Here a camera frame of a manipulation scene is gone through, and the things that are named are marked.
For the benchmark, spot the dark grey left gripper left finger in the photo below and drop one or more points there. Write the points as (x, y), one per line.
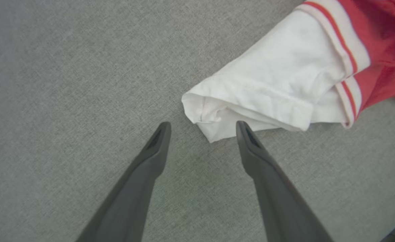
(133, 195)

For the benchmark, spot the red and white polo shirt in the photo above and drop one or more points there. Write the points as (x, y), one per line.
(285, 74)

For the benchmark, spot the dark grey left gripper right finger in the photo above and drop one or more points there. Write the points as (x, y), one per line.
(278, 201)

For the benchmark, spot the grey fabric sofa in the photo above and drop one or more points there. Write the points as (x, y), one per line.
(83, 84)

